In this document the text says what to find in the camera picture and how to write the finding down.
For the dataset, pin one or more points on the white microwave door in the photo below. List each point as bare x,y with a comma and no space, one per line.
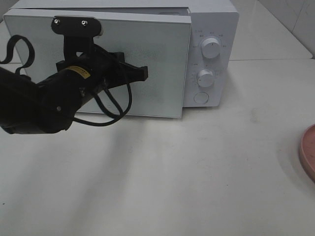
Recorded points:
159,42

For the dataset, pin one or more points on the white microwave oven body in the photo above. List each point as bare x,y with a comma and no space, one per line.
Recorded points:
217,18

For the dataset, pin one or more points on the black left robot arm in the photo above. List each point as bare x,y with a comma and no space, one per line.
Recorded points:
50,106

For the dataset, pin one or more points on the pink round plate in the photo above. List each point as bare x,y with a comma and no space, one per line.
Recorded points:
307,152

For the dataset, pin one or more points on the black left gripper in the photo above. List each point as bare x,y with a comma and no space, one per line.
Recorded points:
96,66

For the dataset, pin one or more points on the round white door button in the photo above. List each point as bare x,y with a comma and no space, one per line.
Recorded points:
201,98

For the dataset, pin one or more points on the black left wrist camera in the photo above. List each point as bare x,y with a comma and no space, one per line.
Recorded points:
76,26

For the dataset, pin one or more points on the white microwave knob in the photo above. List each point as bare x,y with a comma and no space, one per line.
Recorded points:
205,78
211,47

